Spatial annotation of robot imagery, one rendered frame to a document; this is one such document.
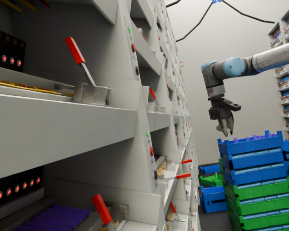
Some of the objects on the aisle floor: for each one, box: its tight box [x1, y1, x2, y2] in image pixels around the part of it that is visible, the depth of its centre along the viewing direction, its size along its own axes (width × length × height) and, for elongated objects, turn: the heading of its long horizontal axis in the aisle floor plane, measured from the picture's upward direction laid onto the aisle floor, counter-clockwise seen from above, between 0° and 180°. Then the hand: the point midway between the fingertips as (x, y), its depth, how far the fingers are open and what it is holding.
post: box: [9, 0, 167, 231], centre depth 61 cm, size 20×9×176 cm, turn 2°
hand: (229, 133), depth 161 cm, fingers open, 3 cm apart
